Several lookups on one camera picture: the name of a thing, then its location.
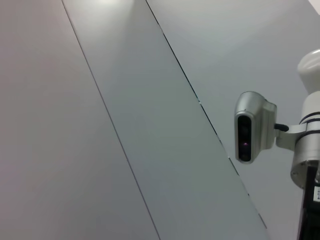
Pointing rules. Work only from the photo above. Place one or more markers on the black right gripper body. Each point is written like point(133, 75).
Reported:
point(311, 220)

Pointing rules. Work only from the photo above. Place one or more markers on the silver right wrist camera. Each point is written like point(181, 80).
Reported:
point(260, 125)

